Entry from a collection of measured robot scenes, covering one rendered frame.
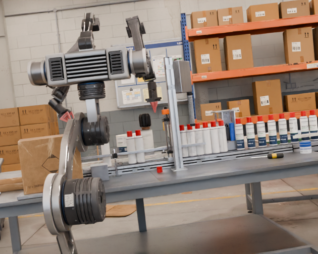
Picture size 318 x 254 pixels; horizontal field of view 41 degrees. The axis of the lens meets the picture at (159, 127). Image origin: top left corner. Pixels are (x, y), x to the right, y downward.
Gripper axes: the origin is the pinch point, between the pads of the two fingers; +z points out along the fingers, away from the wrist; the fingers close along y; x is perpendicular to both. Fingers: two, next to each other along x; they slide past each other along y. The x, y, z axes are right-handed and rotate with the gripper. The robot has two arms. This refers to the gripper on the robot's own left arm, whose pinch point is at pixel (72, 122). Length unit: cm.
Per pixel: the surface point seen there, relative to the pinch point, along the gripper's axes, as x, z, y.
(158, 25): -136, -71, 437
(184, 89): -64, 36, -18
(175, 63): -71, 22, -21
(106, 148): -5.3, 27.5, -14.3
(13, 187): 44, 6, -34
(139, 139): -22.9, 37.8, -10.0
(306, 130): -102, 112, 10
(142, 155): -17, 46, -10
